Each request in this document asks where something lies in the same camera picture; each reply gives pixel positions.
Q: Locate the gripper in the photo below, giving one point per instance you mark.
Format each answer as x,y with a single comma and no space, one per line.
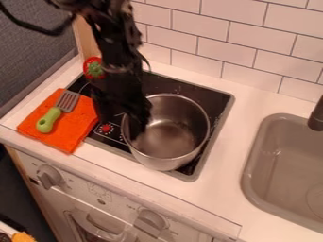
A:
120,94

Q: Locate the silver pot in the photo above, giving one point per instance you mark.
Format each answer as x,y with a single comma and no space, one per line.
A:
168,132

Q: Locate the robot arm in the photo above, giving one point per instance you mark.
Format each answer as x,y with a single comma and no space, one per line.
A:
112,25

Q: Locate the toy stove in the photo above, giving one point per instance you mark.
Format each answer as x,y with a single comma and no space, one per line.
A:
185,91

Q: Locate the red toy strawberry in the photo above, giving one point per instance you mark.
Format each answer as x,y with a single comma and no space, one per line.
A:
93,67

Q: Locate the orange cloth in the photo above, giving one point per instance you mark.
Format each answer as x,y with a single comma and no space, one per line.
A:
69,126

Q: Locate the toy sink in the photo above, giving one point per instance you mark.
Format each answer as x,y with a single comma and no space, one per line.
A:
286,170

